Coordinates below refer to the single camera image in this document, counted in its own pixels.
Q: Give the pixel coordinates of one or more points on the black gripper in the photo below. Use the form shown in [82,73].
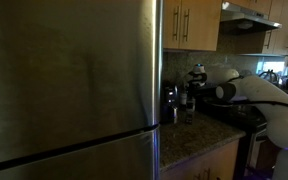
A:
[192,90]

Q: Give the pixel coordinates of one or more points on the small salt container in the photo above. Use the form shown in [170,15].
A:
[190,113]

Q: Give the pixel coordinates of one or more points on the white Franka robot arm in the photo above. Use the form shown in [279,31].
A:
[284,120]

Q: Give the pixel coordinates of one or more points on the dark glass bottle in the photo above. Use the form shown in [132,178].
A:
[182,95]

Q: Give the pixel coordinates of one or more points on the black frying pan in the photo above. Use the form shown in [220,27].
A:
[224,101]

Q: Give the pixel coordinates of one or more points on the black stove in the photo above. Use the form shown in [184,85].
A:
[237,116]

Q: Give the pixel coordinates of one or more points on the wooden base cabinet door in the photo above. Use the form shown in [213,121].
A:
[180,171]
[222,160]

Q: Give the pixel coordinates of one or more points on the dark kettle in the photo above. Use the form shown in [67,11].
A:
[268,75]

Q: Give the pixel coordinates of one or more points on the steel range hood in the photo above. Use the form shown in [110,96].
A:
[247,20]

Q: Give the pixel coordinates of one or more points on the wooden upper cabinets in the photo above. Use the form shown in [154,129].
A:
[280,33]

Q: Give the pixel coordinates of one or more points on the stainless steel refrigerator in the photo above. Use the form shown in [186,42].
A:
[67,83]

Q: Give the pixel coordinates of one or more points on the wide wooden wall cabinet door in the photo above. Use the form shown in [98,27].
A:
[202,25]

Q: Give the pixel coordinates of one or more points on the narrow wooden wall cabinet door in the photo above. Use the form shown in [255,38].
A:
[170,23]

